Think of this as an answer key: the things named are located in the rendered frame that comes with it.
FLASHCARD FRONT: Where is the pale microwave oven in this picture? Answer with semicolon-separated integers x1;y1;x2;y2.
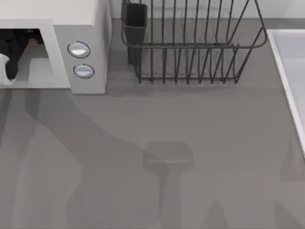
0;0;112;95

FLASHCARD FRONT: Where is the round silver microwave knob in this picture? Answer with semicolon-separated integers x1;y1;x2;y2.
72;63;95;79
67;41;92;59

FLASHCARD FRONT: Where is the dark grey cutlery holder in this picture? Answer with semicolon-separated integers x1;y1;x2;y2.
121;1;148;65

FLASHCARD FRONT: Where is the white sink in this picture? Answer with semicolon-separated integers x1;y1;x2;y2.
265;29;305;160

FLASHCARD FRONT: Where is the dark wire dish rack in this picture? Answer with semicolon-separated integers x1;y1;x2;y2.
121;0;267;85

